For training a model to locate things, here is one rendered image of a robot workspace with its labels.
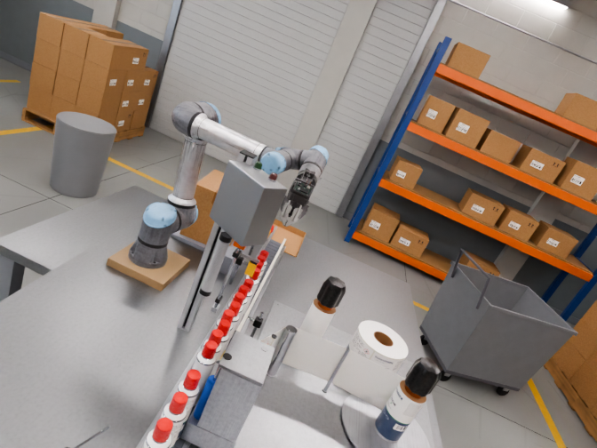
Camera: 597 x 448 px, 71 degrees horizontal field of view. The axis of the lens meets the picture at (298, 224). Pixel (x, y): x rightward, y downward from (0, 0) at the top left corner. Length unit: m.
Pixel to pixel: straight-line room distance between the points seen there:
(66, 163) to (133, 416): 2.92
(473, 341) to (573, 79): 3.69
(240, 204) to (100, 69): 3.95
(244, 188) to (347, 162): 4.66
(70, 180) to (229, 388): 3.15
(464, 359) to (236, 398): 2.67
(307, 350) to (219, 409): 0.42
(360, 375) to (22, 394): 0.94
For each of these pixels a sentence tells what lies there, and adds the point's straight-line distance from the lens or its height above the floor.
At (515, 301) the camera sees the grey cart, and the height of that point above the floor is 0.63.
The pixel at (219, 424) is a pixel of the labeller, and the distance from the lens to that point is 1.13.
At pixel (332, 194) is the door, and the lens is 5.89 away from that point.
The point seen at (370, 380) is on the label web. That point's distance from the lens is 1.45.
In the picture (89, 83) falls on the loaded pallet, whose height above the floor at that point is 0.68.
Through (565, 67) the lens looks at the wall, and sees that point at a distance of 6.07.
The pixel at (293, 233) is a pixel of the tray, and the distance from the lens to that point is 2.58.
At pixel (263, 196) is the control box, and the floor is 1.45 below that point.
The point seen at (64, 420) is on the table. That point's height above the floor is 0.83.
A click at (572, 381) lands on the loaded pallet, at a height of 0.17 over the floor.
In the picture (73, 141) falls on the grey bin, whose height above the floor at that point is 0.50.
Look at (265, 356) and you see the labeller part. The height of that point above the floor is 1.14.
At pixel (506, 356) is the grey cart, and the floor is 0.42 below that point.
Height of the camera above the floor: 1.82
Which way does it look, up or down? 21 degrees down
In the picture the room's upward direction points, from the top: 24 degrees clockwise
